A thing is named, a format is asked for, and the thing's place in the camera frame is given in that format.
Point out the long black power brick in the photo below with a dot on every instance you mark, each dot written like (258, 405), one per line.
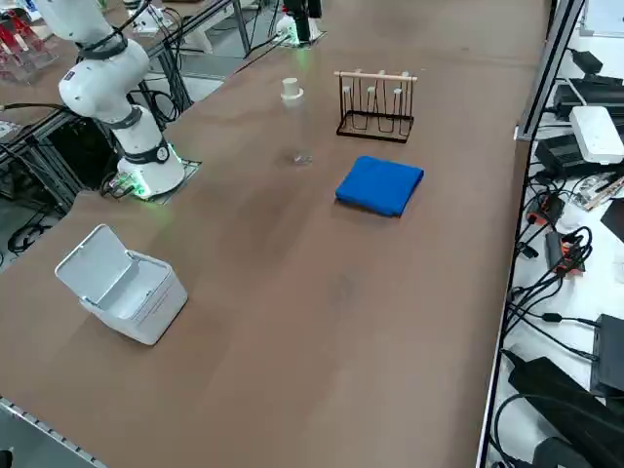
(590, 95)

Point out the small black power brick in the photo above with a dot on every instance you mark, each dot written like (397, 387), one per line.
(587, 59)

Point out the clear bottle with white cap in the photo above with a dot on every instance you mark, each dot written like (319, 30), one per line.
(292, 92)

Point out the folded blue cloth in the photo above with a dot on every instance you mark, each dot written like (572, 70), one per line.
(380, 187)

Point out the large black box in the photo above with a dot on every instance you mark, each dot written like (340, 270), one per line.
(609, 356)

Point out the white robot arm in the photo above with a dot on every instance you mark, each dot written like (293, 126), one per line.
(105, 83)
(287, 30)

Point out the red acrylic stand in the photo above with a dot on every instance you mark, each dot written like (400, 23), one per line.
(19, 46)

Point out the white power box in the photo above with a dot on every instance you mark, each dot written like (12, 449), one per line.
(597, 134)

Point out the aluminium camera post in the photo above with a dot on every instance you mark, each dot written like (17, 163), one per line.
(551, 68)

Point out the red and black connector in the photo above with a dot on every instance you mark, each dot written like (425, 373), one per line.
(540, 213)

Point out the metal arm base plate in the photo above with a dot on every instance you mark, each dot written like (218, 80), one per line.
(187, 168)

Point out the black electronics box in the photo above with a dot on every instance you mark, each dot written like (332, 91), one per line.
(558, 153)

